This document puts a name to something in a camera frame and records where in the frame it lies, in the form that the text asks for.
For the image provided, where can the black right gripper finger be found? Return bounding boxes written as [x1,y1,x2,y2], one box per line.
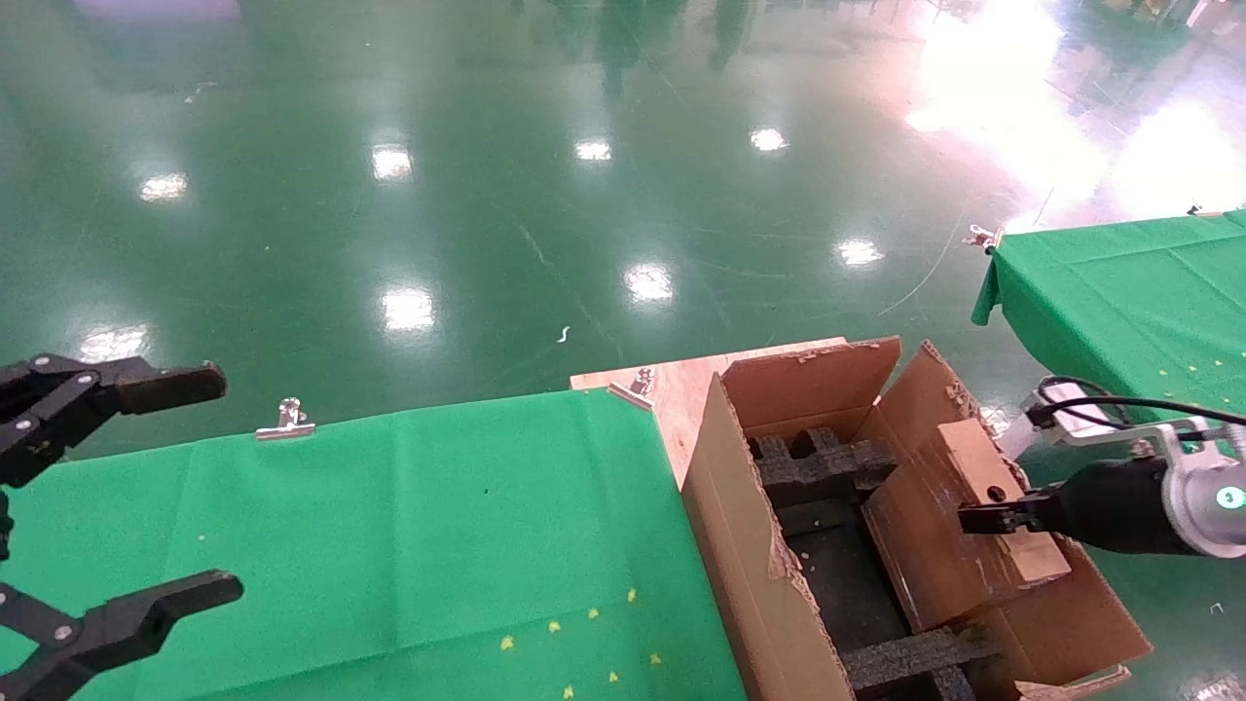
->
[959,492,1059,536]

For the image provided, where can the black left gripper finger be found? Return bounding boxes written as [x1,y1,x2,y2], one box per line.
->
[0,572,245,701]
[0,355,229,488]

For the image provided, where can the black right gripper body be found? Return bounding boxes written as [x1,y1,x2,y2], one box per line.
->
[1046,458,1184,556]

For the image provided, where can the small brown cardboard box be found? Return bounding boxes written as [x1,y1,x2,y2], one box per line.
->
[936,419,1072,585]

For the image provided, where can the large open cardboard carton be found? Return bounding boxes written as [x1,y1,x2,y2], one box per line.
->
[679,336,1153,701]

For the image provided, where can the white metal table leg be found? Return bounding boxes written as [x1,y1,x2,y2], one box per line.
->
[998,389,1052,461]

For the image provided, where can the small green table cloth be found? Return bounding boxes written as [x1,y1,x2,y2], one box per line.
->
[971,209,1246,429]

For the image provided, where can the large green table cloth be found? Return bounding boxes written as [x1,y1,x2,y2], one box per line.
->
[0,387,746,701]

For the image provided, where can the grey camera mounting bracket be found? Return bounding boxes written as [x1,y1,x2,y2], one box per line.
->
[1066,417,1246,468]

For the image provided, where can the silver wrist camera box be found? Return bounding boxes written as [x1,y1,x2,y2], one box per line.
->
[1032,383,1120,439]

